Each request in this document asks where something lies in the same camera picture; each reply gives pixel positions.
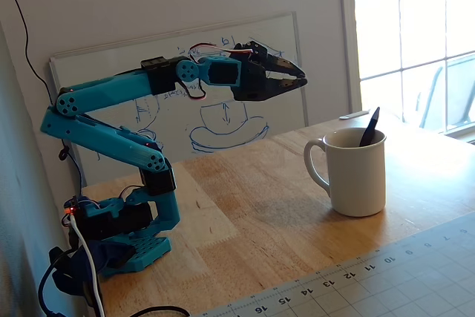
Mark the white usb cable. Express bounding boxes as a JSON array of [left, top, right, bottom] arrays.
[[69, 215, 107, 317]]

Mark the dark stylus pen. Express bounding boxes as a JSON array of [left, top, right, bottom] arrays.
[[358, 106, 381, 147]]

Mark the dark blue table clamp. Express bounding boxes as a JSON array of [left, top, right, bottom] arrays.
[[48, 239, 137, 295]]

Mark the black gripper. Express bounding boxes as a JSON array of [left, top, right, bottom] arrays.
[[229, 40, 309, 102]]

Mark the outdoor patio chair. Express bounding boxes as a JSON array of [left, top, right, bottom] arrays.
[[415, 55, 475, 134]]

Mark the white window frame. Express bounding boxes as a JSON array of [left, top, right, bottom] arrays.
[[339, 0, 475, 146]]

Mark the white ceramic mug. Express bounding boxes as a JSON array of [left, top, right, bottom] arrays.
[[304, 127, 387, 218]]

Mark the thin black wall cable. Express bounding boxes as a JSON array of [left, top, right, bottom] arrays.
[[5, 0, 88, 188]]

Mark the whiteboard with blue sketches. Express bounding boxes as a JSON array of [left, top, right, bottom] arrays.
[[49, 11, 309, 188]]

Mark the small white strip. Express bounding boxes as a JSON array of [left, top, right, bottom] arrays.
[[339, 109, 372, 120]]

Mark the grey gridded cutting mat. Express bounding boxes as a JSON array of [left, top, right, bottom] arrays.
[[192, 212, 475, 317]]

